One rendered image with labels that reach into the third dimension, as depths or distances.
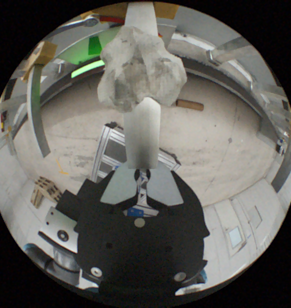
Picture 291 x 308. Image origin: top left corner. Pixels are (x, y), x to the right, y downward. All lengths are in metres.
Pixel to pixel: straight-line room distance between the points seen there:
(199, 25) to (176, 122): 0.90
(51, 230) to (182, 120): 1.16
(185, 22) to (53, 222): 0.75
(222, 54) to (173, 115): 0.82
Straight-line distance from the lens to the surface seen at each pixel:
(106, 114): 1.02
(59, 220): 0.30
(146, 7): 0.16
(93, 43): 0.26
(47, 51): 0.30
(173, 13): 0.21
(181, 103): 0.92
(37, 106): 0.27
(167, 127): 0.98
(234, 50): 0.29
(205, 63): 0.34
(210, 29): 0.52
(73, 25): 0.20
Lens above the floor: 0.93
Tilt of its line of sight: 59 degrees down
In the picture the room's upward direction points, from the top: 178 degrees counter-clockwise
